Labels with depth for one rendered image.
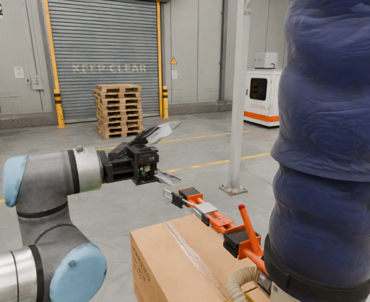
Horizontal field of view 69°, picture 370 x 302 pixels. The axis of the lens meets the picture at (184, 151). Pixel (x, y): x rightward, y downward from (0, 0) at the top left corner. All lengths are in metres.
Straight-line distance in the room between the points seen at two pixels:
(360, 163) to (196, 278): 0.88
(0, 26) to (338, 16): 9.40
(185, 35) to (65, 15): 3.99
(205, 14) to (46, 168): 10.81
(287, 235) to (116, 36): 9.38
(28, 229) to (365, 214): 0.60
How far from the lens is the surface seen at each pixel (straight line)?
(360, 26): 0.49
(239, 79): 3.75
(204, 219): 1.01
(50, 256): 0.47
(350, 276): 0.63
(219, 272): 1.27
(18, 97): 9.62
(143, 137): 0.62
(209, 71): 11.17
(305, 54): 0.51
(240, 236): 0.92
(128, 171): 0.56
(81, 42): 9.54
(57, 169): 0.55
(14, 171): 0.55
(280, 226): 0.62
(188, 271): 1.26
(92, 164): 0.55
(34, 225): 0.58
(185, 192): 1.16
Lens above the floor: 1.78
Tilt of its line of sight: 17 degrees down
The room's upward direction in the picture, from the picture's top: straight up
